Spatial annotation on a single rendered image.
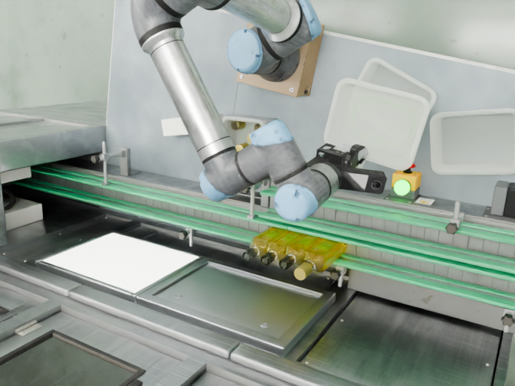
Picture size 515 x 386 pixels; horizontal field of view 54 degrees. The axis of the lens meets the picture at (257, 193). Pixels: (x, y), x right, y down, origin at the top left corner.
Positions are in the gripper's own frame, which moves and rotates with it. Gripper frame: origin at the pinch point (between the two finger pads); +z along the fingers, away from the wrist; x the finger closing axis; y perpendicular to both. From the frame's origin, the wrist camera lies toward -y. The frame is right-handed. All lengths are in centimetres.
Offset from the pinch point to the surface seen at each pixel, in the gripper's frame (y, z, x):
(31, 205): 130, -3, 59
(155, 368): 26, -46, 47
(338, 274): 2.6, 4.3, 39.5
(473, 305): -33, 17, 41
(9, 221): 128, -14, 61
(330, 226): 10.2, 12.8, 30.4
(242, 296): 25, -11, 48
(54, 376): 43, -61, 48
